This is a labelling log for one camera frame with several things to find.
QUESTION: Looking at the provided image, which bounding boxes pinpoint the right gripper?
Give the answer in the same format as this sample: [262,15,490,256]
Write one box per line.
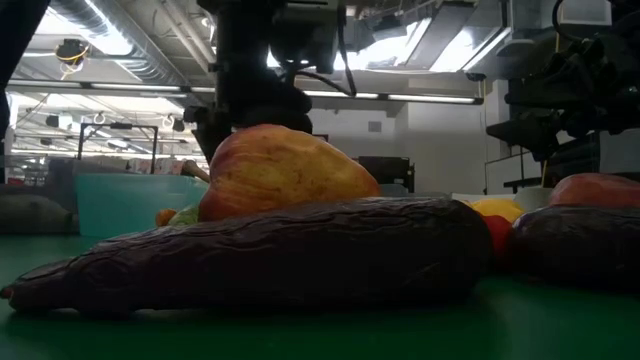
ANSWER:
[487,29,640,157]

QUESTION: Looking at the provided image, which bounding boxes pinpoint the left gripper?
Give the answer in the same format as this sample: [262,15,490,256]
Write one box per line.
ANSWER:
[192,0,346,162]

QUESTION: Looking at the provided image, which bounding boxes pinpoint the red yellow apple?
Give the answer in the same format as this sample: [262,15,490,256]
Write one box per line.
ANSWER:
[548,172,640,209]
[180,123,382,224]

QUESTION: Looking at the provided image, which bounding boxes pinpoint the green cucumber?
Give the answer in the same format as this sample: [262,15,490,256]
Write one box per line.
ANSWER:
[168,203,202,227]

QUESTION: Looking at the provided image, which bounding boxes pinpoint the small orange fruit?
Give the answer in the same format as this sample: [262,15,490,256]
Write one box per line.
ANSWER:
[155,208,179,229]

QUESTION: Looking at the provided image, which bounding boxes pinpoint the white board panel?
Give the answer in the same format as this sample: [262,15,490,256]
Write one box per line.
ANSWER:
[484,147,544,196]

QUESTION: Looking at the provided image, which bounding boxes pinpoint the long ceiling light strip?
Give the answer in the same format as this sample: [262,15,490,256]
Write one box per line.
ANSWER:
[7,78,485,106]

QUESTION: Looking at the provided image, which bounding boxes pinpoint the teal plastic bin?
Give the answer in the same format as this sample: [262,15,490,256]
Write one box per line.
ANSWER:
[74,173,210,238]

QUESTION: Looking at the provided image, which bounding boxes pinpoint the dark purple eggplant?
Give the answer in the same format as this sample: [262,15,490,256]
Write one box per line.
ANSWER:
[0,196,494,317]
[509,204,640,291]

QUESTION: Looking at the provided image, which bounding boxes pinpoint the dark transparent plastic bin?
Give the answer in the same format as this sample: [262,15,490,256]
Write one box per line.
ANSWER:
[378,183,451,200]

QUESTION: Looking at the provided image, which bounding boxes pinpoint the black monitor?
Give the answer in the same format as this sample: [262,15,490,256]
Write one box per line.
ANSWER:
[355,155,416,194]

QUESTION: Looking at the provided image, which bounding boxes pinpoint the clear plastic bin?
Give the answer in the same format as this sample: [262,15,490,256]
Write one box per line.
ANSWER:
[47,157,131,177]

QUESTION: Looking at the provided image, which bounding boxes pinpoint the dark grey plastic bin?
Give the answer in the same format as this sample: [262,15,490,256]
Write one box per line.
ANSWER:
[0,183,81,236]

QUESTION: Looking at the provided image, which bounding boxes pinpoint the black metal frame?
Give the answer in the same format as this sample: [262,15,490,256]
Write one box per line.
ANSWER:
[77,123,160,175]

